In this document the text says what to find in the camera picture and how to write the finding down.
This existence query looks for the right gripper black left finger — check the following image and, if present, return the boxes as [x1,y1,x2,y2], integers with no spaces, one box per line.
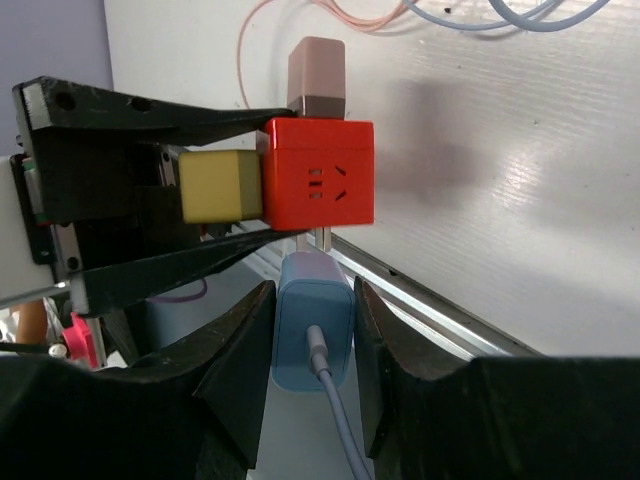
[1,281,276,479]

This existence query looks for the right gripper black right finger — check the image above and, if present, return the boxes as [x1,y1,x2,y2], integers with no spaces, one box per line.
[354,280,639,479]

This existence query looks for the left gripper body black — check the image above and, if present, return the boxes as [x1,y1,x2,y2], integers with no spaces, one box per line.
[22,136,202,273]

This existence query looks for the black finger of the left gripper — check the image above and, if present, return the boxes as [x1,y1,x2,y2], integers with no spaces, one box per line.
[69,229,301,317]
[12,76,296,146]

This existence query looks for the yellow plug adapter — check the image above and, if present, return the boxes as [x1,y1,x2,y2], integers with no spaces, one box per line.
[178,150,263,224]

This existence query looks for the blue plug adapter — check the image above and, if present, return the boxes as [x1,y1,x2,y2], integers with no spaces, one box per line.
[271,250,355,392]

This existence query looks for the red cube socket adapter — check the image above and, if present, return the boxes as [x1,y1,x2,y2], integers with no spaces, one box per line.
[257,117,375,231]

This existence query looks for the brown plug adapter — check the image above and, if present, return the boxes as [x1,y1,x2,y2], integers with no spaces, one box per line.
[287,36,346,120]

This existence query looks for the pink thin cable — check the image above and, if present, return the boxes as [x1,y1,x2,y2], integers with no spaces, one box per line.
[235,0,416,111]

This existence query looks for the light blue thin cable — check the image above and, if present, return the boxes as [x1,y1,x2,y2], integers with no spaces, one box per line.
[304,0,614,480]

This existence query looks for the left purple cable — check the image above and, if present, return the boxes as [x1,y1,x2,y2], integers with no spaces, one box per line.
[149,277,209,304]

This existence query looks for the aluminium front rail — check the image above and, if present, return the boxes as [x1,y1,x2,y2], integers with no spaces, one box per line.
[223,233,539,361]

